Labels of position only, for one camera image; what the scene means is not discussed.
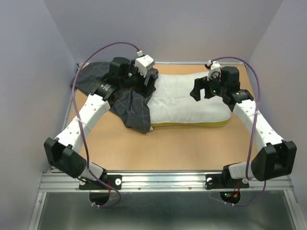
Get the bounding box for white pillow yellow edge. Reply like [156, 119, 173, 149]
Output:
[147, 71, 231, 131]

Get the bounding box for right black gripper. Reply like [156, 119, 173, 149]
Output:
[189, 70, 227, 101]

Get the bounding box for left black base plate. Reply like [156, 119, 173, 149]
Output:
[78, 173, 122, 191]

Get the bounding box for metal front panel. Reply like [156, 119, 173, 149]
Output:
[38, 191, 296, 230]

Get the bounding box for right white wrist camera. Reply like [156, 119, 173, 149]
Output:
[205, 60, 221, 80]

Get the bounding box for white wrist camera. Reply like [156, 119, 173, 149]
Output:
[134, 55, 155, 77]
[205, 60, 221, 80]

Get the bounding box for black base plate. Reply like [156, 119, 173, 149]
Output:
[78, 173, 122, 191]
[204, 173, 249, 190]

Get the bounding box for aluminium frame rail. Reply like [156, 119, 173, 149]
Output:
[39, 62, 295, 192]

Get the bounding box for dark grey checked pillowcase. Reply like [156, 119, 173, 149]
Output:
[76, 62, 151, 134]

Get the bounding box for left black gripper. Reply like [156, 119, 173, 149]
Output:
[121, 60, 156, 98]

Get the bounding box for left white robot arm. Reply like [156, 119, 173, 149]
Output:
[44, 55, 155, 189]

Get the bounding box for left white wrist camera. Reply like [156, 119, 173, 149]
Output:
[134, 55, 155, 77]

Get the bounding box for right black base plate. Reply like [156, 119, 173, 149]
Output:
[204, 173, 249, 190]

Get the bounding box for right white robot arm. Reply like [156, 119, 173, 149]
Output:
[190, 62, 297, 187]

